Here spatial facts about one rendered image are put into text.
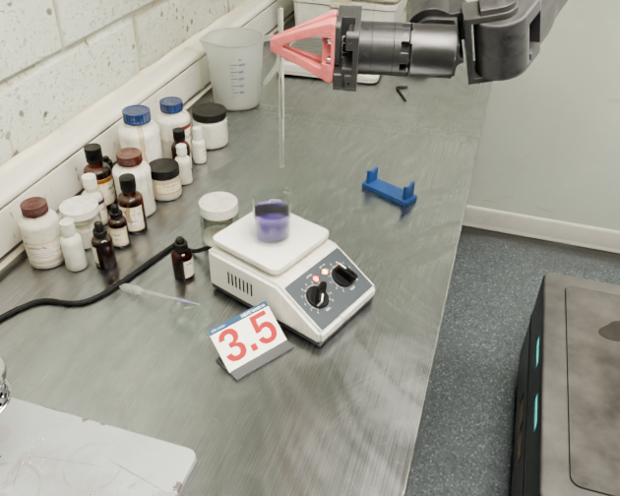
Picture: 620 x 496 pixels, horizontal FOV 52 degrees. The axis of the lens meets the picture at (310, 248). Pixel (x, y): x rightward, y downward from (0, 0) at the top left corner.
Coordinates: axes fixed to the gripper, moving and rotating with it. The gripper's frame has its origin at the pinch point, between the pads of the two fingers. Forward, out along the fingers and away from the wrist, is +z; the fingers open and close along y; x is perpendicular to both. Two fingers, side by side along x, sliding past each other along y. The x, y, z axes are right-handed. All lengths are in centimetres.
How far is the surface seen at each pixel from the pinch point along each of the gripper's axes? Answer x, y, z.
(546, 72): 50, -132, -67
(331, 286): 30.4, 5.4, -7.3
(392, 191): 34.4, -26.9, -16.1
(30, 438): 34, 30, 23
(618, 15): 31, -129, -83
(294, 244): 26.4, 1.9, -2.1
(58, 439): 33.8, 30.2, 20.4
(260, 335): 33.2, 12.6, 1.1
